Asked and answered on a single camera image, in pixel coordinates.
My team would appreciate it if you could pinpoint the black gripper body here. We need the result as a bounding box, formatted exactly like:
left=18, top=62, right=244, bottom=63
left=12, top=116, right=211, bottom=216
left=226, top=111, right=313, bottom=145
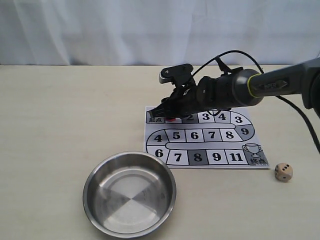
left=169, top=76, right=235, bottom=117

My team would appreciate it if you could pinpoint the red cylinder game piece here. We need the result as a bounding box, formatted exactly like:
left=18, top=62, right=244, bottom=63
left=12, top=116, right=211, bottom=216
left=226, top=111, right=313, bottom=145
left=165, top=117, right=176, bottom=123

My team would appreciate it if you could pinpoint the wooden die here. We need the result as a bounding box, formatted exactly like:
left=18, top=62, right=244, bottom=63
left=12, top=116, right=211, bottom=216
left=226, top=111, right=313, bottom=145
left=274, top=163, right=293, bottom=182

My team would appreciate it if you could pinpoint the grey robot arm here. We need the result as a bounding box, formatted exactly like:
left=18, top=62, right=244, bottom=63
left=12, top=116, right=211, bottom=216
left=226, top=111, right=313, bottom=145
left=148, top=58, right=320, bottom=119

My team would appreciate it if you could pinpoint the paper game board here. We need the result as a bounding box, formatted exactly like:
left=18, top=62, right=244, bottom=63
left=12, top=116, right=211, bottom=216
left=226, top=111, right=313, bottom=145
left=144, top=106, right=270, bottom=169

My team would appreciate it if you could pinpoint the stainless steel bowl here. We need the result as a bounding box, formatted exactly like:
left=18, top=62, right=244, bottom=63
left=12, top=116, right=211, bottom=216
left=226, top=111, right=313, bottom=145
left=82, top=151, right=177, bottom=239

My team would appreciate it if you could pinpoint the white curtain backdrop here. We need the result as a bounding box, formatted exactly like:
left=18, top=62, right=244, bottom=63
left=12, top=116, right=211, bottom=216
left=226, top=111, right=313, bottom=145
left=0, top=0, right=320, bottom=65

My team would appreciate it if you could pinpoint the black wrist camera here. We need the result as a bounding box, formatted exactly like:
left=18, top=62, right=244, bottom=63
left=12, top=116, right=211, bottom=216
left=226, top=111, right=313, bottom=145
left=158, top=63, right=194, bottom=88

